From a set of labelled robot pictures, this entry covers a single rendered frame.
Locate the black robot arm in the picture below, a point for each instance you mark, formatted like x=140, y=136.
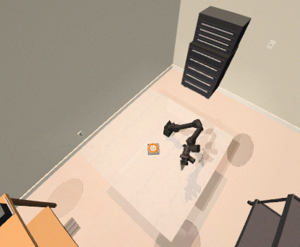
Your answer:
x=190, y=146

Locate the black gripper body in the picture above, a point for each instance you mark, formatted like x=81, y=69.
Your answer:
x=184, y=156

